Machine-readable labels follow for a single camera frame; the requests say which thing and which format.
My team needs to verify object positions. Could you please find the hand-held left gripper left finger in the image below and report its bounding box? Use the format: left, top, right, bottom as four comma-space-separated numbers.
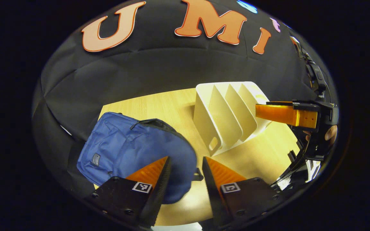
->
90, 156, 172, 229

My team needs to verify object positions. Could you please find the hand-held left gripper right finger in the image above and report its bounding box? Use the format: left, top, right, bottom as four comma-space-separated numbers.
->
202, 156, 285, 229

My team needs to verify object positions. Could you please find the blue schoolbag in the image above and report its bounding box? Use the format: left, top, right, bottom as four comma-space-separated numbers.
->
77, 112, 204, 204

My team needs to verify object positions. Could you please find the white bookshelf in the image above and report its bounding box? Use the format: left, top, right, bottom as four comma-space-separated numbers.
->
193, 81, 272, 157

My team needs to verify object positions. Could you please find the black mounted device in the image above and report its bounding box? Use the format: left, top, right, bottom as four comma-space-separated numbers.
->
289, 35, 329, 98

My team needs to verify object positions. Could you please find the black backdrop cloth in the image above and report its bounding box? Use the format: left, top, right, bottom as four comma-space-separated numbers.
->
32, 0, 336, 193

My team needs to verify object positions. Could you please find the black cable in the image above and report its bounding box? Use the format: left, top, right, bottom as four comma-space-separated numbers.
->
270, 149, 308, 187

